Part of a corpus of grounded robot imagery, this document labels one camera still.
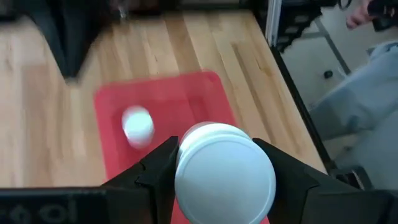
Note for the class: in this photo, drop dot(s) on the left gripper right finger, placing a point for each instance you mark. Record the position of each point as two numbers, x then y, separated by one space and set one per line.
295 189

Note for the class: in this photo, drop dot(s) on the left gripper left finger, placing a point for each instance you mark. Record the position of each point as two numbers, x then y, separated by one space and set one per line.
155 186

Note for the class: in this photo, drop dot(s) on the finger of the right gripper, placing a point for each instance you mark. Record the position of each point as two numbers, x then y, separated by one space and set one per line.
59 37
82 37

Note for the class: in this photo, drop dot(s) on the white pill bottle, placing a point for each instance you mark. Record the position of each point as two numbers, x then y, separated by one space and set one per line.
224 177
138 126

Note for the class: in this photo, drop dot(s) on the pink translucent plastic basket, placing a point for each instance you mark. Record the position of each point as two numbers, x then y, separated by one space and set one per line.
174 99

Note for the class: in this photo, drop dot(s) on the person's legs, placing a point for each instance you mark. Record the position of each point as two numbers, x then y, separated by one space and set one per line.
367 93

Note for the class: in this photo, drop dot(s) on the small round black object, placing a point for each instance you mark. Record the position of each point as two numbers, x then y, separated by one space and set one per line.
328 74

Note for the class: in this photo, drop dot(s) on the person's hand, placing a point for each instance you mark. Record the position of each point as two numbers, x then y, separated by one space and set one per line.
357 17

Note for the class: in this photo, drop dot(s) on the black handheld device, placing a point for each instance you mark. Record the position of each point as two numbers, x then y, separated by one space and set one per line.
385 18

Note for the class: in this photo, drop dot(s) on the silver bracket bar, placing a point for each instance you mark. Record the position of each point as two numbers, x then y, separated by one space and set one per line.
273 21

